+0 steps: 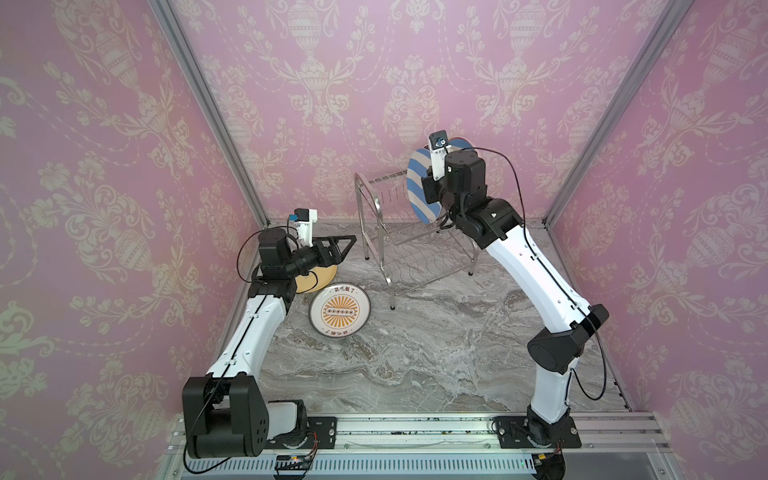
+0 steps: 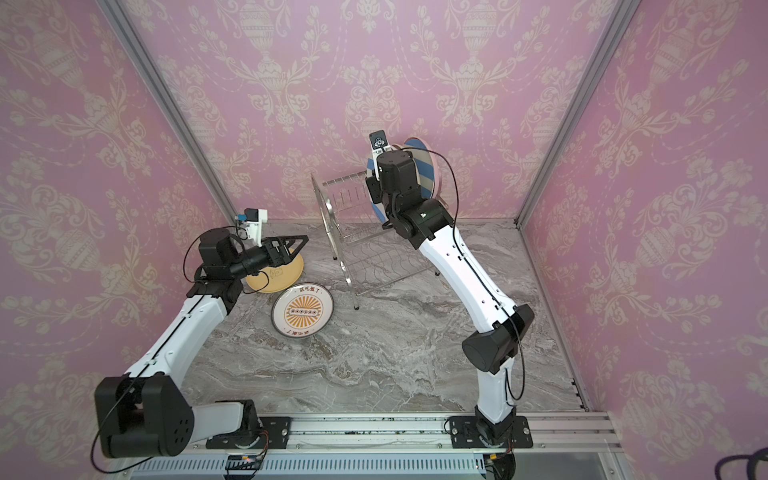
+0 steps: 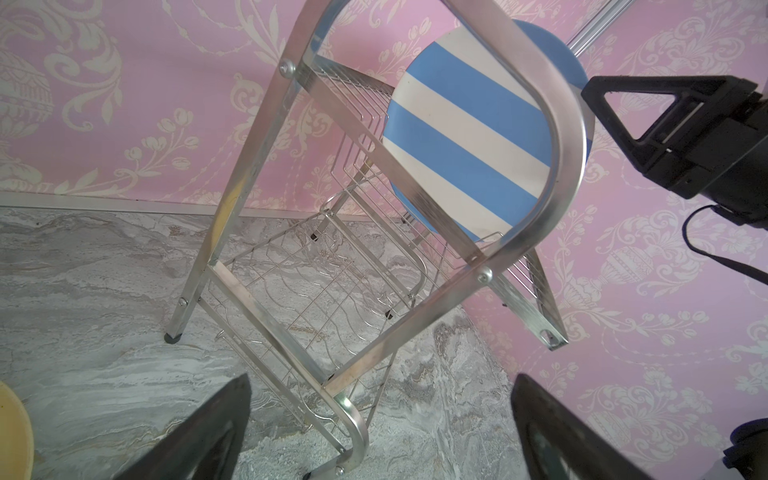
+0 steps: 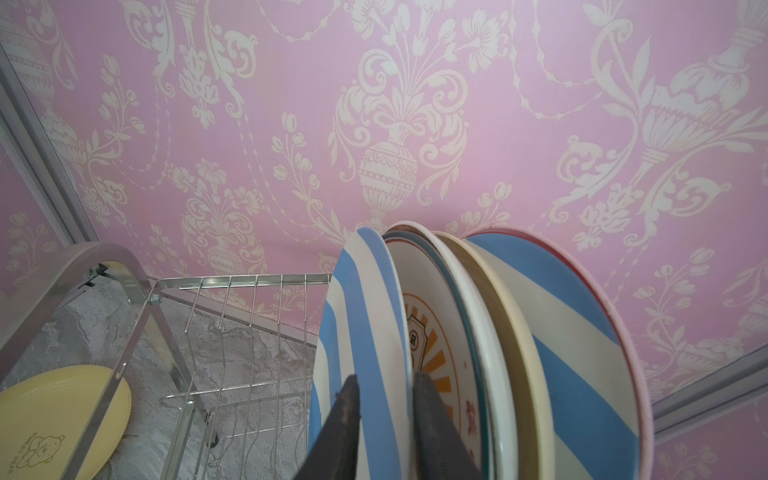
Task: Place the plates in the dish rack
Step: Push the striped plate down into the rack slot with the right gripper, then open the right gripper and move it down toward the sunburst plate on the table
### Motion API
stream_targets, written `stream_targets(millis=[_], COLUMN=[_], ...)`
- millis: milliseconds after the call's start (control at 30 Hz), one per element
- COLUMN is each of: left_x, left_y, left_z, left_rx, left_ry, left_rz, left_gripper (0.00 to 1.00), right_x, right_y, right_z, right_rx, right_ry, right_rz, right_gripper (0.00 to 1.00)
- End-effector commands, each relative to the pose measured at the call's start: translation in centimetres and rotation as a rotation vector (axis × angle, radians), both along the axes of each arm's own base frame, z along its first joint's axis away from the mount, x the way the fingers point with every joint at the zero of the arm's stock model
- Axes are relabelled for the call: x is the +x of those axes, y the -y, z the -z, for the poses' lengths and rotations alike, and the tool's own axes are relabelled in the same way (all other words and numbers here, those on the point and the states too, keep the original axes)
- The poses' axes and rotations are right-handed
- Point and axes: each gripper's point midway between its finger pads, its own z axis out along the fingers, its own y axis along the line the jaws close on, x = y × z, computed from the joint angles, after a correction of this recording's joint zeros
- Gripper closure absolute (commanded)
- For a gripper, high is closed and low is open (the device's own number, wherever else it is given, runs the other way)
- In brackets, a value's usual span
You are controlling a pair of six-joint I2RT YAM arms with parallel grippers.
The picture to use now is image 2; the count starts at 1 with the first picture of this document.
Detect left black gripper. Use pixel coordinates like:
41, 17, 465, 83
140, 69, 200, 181
226, 236, 307, 281

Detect blue striped plate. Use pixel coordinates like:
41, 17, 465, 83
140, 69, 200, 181
366, 158, 388, 224
403, 137, 436, 199

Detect yellow plate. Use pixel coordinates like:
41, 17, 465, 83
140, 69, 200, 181
245, 254, 304, 293

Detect orange sunburst plate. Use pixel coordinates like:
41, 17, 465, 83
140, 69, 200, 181
271, 283, 334, 339

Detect pink plate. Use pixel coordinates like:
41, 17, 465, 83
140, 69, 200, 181
423, 140, 443, 198

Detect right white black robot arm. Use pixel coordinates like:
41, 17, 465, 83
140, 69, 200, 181
366, 148, 535, 446

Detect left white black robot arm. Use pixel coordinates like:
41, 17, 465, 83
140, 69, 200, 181
91, 227, 309, 461

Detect small electronics board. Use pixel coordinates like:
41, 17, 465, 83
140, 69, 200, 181
225, 454, 265, 475

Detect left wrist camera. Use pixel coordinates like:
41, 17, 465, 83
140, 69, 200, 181
235, 208, 268, 247

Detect chrome wire dish rack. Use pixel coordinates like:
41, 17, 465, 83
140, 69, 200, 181
311, 171, 436, 310

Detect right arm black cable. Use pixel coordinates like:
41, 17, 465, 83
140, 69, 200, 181
401, 146, 527, 402

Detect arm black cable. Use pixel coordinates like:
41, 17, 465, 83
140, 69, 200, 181
401, 146, 527, 402
89, 225, 271, 475

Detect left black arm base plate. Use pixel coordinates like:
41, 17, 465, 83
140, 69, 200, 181
205, 416, 292, 451

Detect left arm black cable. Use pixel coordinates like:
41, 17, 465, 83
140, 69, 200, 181
89, 225, 271, 475

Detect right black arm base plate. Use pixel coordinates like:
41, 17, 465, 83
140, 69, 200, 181
448, 415, 534, 449

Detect aluminium rail frame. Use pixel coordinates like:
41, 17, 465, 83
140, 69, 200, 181
110, 412, 632, 479

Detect black cables at corner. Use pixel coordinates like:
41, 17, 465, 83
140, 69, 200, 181
713, 446, 768, 480

